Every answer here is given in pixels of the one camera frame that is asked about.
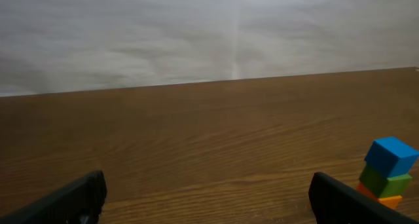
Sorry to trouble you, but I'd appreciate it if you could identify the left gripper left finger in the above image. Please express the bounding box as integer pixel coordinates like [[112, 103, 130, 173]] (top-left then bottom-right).
[[0, 170, 108, 224]]

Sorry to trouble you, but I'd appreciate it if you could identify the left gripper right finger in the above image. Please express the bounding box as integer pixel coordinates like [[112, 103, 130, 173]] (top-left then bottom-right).
[[308, 172, 419, 224]]

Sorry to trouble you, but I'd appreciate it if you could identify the orange cube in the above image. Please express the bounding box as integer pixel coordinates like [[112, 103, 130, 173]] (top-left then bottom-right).
[[355, 182, 403, 210]]

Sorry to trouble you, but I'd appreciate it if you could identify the green cube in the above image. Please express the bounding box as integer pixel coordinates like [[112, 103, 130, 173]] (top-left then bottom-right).
[[358, 164, 413, 199]]

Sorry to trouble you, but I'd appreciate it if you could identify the blue cube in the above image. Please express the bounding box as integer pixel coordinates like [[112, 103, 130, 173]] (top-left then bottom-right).
[[363, 136, 419, 179]]

